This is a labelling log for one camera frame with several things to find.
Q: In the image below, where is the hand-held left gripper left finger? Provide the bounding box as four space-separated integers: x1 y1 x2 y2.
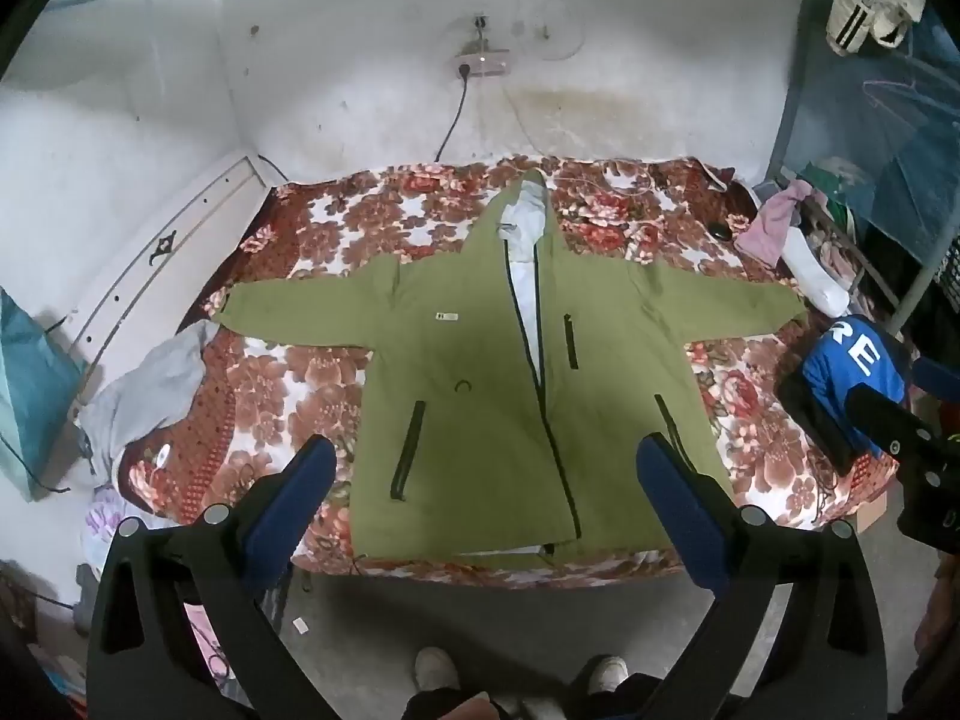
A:
85 433 338 720

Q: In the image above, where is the person's white shoe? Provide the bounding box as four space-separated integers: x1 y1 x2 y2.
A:
415 646 460 691
587 656 629 697

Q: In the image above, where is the person's left white shoe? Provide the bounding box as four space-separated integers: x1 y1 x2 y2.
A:
415 646 460 691

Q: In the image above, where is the floral blanket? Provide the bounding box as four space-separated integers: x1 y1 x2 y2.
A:
116 154 901 590

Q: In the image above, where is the lilac floral cloth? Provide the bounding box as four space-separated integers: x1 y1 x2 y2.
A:
82 487 151 541

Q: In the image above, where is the white bed headboard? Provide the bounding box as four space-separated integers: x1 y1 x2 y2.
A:
64 154 290 406

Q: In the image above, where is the person's leg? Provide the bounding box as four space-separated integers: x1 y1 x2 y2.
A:
570 675 676 720
401 686 511 720

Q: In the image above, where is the person's right white shoe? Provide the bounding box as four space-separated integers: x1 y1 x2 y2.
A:
587 656 629 697

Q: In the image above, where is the teal bag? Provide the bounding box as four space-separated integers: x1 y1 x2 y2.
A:
0 285 87 503

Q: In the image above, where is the white cloth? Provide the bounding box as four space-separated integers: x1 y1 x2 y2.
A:
780 229 852 320

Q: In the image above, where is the green hooded jacket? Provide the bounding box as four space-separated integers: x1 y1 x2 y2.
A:
214 169 807 571

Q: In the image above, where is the white power strip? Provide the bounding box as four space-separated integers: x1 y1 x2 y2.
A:
454 49 511 80

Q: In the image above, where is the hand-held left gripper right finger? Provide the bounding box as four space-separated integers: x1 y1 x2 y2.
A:
634 432 890 720

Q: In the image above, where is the black power cable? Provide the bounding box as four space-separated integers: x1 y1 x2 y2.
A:
433 75 470 162

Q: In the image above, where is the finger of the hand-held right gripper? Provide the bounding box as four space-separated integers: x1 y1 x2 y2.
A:
778 382 960 548
910 356 960 398

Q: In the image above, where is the person's left leg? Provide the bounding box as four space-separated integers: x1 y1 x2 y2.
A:
401 686 511 720

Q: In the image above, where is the person's right leg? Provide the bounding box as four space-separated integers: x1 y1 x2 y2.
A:
570 675 676 720

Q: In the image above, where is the blue printed cloth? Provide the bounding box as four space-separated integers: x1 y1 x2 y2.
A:
799 315 912 460

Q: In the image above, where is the grey cloth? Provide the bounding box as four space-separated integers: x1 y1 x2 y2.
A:
75 319 218 477

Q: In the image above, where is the blue tarp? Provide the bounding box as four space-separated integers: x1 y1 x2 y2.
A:
780 0 960 256

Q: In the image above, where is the pink cloth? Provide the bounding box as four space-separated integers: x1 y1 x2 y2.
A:
733 180 815 267

